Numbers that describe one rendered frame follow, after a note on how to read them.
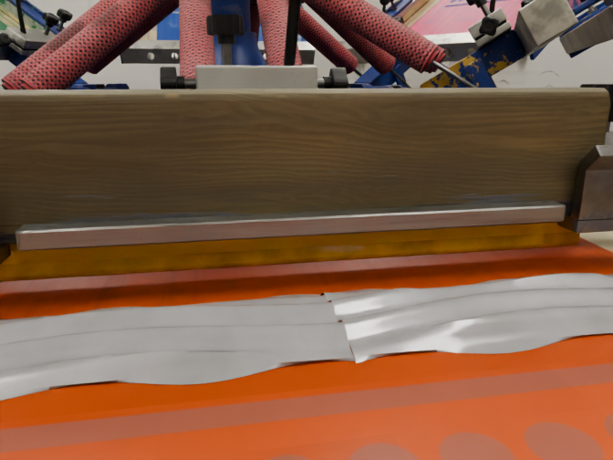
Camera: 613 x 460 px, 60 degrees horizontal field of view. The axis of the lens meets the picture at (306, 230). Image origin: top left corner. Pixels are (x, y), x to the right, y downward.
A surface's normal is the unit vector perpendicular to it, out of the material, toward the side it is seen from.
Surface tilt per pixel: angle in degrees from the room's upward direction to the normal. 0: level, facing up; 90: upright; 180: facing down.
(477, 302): 31
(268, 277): 0
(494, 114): 90
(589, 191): 90
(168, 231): 90
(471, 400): 0
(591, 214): 90
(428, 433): 0
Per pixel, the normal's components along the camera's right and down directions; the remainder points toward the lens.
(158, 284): 0.00, -0.96
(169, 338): 0.04, -0.65
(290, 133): 0.18, 0.27
